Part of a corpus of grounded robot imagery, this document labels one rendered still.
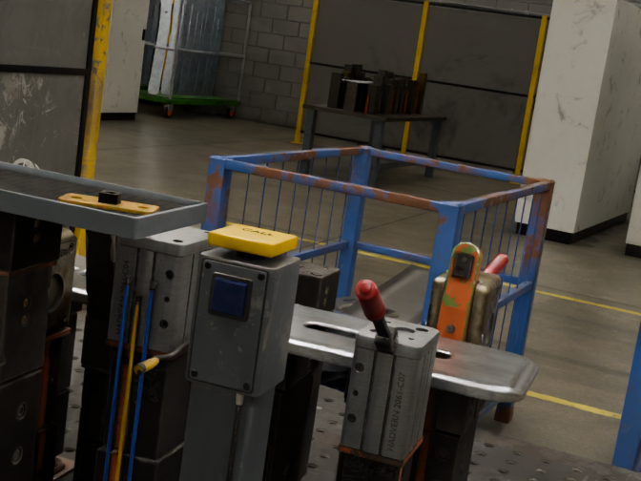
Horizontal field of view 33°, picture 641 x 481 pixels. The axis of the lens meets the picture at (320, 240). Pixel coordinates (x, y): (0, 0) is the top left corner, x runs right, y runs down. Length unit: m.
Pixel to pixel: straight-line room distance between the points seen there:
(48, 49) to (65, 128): 0.39
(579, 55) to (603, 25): 0.30
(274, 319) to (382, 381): 0.18
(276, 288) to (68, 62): 4.04
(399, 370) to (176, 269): 0.25
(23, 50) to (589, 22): 5.42
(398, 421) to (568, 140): 7.99
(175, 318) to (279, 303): 0.22
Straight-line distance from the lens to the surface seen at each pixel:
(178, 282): 1.10
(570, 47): 9.00
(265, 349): 0.91
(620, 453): 2.95
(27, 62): 4.66
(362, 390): 1.05
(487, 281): 1.40
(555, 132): 9.01
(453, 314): 1.36
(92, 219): 0.91
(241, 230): 0.93
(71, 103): 4.95
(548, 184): 4.04
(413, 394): 1.05
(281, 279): 0.91
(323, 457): 1.72
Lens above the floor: 1.33
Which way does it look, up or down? 10 degrees down
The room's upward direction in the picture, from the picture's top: 8 degrees clockwise
